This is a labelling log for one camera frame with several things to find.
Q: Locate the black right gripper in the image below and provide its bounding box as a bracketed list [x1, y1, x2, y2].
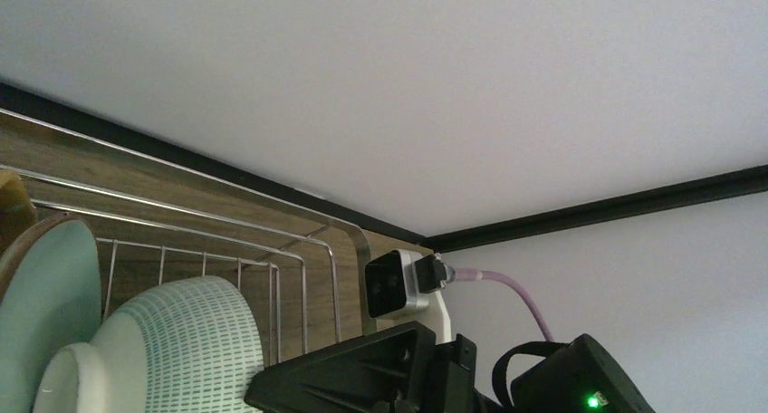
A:
[244, 322, 504, 413]

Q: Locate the pale green glass bowl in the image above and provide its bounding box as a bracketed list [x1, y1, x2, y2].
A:
[33, 275, 264, 412]

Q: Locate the black aluminium frame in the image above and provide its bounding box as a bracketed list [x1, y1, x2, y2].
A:
[1, 83, 767, 253]

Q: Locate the metal wire dish rack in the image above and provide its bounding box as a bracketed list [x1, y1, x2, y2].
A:
[1, 110, 372, 362]

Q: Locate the orange polka dot plate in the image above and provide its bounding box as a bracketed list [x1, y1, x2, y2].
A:
[1, 169, 38, 253]

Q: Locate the pale green flower plate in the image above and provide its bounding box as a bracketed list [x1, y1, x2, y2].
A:
[1, 213, 101, 412]

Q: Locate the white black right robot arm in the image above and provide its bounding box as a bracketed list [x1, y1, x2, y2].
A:
[244, 322, 652, 412]

